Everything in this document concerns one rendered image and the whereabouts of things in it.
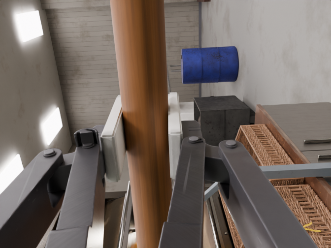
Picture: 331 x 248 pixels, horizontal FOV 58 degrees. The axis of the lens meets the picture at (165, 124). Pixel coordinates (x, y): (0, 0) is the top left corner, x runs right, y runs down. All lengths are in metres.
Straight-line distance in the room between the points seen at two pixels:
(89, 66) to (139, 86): 9.44
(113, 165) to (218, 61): 4.65
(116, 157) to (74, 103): 9.93
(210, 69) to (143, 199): 4.59
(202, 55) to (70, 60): 5.66
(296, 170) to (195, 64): 3.62
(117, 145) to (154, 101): 0.03
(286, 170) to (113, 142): 1.16
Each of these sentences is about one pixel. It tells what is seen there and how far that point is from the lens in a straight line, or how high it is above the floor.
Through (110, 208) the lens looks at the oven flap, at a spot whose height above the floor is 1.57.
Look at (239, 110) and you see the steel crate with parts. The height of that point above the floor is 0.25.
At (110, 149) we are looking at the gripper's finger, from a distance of 0.16.
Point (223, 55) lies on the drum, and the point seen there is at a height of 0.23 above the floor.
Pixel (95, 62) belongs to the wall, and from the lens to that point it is 9.54.
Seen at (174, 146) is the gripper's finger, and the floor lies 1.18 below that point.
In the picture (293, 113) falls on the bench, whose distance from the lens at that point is 1.99.
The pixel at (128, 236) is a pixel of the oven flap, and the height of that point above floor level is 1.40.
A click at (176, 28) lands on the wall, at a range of 9.18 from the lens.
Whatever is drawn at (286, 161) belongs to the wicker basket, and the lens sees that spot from 1.57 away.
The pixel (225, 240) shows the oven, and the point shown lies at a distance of 1.79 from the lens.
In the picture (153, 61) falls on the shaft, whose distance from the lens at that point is 0.17.
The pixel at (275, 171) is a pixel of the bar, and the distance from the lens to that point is 1.28.
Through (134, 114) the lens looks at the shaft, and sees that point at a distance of 0.18.
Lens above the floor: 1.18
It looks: level
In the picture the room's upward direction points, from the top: 93 degrees counter-clockwise
